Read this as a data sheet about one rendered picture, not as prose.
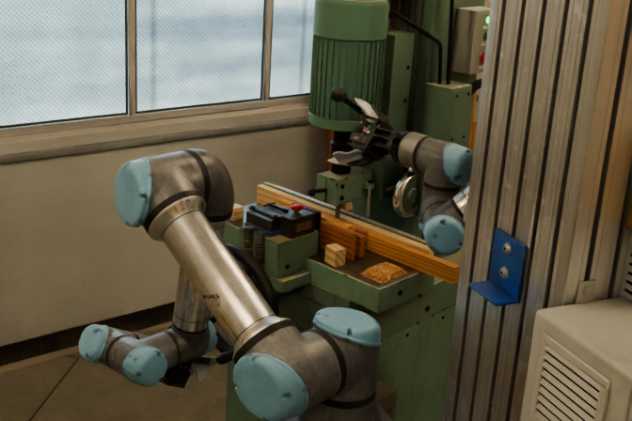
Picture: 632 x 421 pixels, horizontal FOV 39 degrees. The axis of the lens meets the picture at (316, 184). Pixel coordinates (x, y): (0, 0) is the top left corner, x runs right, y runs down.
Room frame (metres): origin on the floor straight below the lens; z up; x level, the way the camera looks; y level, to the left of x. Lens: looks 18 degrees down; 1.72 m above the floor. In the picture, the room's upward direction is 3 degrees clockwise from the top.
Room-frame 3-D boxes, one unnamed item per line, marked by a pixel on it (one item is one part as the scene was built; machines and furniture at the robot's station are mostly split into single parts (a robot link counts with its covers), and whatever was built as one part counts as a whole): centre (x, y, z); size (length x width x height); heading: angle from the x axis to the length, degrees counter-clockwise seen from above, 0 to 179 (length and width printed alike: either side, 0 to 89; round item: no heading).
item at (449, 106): (2.17, -0.32, 1.23); 0.09 x 0.08 x 0.15; 137
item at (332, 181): (2.13, -0.07, 1.03); 0.14 x 0.07 x 0.09; 137
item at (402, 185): (2.13, -0.24, 1.02); 0.12 x 0.03 x 0.12; 137
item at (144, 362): (1.57, 0.32, 0.82); 0.11 x 0.11 x 0.08; 46
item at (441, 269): (2.06, -0.11, 0.92); 0.60 x 0.02 x 0.04; 47
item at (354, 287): (2.05, 0.02, 0.87); 0.61 x 0.30 x 0.06; 47
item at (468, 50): (2.25, -0.38, 1.40); 0.10 x 0.06 x 0.16; 137
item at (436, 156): (1.71, -0.26, 1.23); 0.11 x 0.08 x 0.09; 47
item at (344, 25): (2.11, -0.06, 1.35); 0.18 x 0.18 x 0.31
